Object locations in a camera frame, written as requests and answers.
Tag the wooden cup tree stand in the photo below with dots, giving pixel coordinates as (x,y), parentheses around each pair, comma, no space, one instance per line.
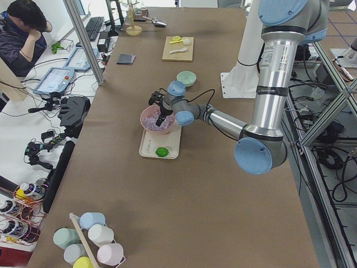
(129,25)

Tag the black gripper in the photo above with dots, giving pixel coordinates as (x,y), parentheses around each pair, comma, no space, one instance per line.
(163,113)

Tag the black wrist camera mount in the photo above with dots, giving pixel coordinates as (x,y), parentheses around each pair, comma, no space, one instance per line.
(156,98)

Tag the pink bowl of ice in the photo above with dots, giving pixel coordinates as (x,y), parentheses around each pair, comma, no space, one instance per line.
(149,117)

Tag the aluminium frame post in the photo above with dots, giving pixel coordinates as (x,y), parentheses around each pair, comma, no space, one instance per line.
(79,28)

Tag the bamboo cutting board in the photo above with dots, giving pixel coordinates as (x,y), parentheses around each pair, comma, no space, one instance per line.
(186,56)

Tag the green lime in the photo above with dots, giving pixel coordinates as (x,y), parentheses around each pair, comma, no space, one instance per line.
(162,152)

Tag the pink plastic cup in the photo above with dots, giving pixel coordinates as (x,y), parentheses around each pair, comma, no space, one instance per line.
(111,254)

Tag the beige rabbit tray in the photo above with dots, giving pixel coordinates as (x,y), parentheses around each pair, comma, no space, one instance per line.
(150,142)

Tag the copper wire bottle basket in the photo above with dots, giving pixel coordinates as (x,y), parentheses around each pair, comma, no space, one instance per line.
(22,214)

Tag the grey plastic cup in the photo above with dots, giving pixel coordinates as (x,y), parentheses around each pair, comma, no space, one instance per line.
(74,252)

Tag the yellow plastic cup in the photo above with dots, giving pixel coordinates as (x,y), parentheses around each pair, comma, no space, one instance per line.
(83,262)

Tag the grey folded cloth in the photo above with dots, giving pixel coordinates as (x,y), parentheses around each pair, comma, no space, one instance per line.
(126,59)

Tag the teach pendant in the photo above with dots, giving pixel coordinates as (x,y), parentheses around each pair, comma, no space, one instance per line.
(55,80)
(77,60)

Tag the lower teach pendant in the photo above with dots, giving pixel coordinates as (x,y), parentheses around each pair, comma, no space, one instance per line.
(55,80)

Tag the steel ice scoop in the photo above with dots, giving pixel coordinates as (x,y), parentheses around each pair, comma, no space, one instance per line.
(156,22)

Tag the seated person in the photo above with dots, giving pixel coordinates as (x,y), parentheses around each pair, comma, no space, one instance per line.
(23,43)

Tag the upper teach pendant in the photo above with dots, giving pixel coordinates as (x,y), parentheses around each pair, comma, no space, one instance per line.
(77,60)

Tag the white camera pedestal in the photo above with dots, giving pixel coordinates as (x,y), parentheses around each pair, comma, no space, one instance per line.
(242,80)

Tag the yellow plastic knife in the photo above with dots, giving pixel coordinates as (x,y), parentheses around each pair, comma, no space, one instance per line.
(176,42)

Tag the green plastic cup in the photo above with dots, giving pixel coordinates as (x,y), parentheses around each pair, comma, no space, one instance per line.
(64,237)

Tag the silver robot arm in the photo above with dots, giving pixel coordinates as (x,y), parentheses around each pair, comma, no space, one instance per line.
(260,147)

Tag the white ceramic spoon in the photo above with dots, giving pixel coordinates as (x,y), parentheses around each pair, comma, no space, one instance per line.
(183,49)

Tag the blue plastic cup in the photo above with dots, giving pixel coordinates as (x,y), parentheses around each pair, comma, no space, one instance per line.
(88,219)

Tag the white plastic cup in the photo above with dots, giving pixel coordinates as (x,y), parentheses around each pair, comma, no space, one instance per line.
(100,235)

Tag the green ceramic bowl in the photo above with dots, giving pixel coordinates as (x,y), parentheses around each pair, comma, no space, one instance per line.
(188,78)

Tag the black keyboard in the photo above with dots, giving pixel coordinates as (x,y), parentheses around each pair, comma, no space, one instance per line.
(93,27)

